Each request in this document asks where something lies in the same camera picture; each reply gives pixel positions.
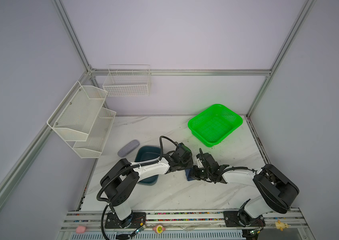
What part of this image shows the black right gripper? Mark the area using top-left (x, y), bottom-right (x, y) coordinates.
top-left (186, 165), bottom-right (211, 180)

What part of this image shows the dark blue paper napkin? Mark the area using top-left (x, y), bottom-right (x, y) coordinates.
top-left (185, 169), bottom-right (194, 182)

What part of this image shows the teal plastic utensil tray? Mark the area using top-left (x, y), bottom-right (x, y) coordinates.
top-left (135, 145), bottom-right (162, 186)

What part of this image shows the green perforated plastic basket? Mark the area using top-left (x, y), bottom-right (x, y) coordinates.
top-left (187, 104), bottom-right (243, 148)

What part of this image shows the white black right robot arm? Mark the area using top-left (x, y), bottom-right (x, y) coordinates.
top-left (185, 164), bottom-right (299, 227)

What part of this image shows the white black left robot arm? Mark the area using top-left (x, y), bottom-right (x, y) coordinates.
top-left (97, 154), bottom-right (193, 221)

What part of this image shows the grey oval stone pad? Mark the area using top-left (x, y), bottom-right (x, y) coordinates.
top-left (117, 140), bottom-right (140, 158)

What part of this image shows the pink green round toy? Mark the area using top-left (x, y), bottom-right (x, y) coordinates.
top-left (153, 225), bottom-right (166, 234)

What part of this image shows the yellow small toy figure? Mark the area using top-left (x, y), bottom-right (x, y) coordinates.
top-left (274, 220), bottom-right (290, 231)

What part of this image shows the white mesh two-tier shelf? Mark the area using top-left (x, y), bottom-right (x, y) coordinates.
top-left (47, 82), bottom-right (116, 159)

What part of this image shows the pink small toy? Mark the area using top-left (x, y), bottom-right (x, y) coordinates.
top-left (76, 226), bottom-right (86, 234)

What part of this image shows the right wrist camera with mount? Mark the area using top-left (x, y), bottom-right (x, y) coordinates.
top-left (196, 153), bottom-right (218, 169)

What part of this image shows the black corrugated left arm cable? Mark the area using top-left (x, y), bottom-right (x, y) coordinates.
top-left (96, 135), bottom-right (177, 240)

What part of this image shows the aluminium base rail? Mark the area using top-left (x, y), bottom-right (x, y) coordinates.
top-left (57, 209), bottom-right (315, 240)

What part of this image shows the white wire wall basket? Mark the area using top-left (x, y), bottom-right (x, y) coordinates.
top-left (103, 65), bottom-right (151, 97)

